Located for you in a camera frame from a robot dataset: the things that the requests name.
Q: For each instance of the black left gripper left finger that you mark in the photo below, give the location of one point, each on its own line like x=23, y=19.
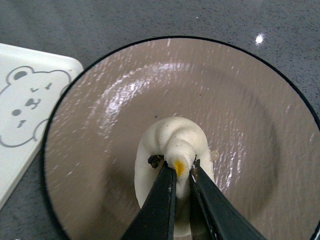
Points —
x=156, y=218

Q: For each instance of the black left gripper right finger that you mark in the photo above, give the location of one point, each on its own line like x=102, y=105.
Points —
x=212, y=216

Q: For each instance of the white steamed bun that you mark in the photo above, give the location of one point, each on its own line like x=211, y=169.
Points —
x=180, y=141

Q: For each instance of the brown plate with black rim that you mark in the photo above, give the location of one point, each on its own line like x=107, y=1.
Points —
x=266, y=133

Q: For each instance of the white bear print tray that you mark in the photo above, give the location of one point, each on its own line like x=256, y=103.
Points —
x=31, y=83

